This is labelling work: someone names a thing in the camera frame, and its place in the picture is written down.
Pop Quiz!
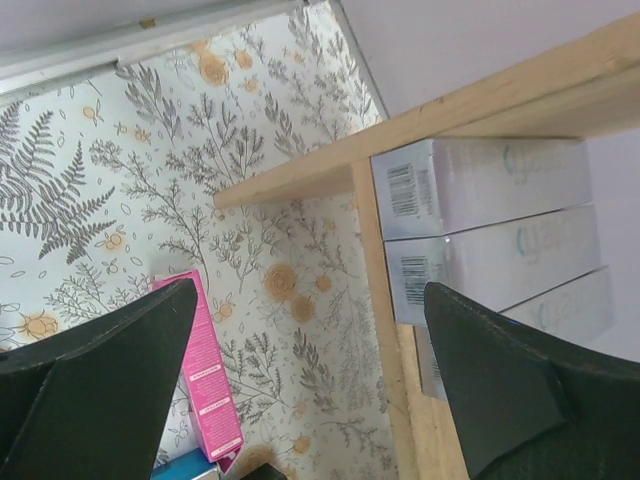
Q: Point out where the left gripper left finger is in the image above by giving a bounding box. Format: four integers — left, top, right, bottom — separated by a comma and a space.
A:
1, 279, 198, 479

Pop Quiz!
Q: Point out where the white toothpaste box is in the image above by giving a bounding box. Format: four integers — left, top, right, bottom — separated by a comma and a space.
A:
414, 266, 615, 400

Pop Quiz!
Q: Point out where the cyan toothpaste box left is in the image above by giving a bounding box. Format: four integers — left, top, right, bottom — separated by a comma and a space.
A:
150, 449, 220, 480

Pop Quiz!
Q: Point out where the magenta toothpaste box far left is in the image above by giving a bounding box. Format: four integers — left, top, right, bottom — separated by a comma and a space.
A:
152, 270, 244, 474

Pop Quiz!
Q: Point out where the wooden two-tier shelf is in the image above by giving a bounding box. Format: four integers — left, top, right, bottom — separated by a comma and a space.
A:
212, 12, 640, 480

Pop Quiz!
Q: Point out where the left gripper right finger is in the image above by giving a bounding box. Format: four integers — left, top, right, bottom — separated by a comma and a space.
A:
424, 282, 639, 479

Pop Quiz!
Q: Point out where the floral table mat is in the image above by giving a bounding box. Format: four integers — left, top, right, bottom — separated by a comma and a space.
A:
1, 2, 397, 479

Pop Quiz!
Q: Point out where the silver Protefix toothpaste box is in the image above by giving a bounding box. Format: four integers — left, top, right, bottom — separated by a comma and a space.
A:
385, 205, 601, 326

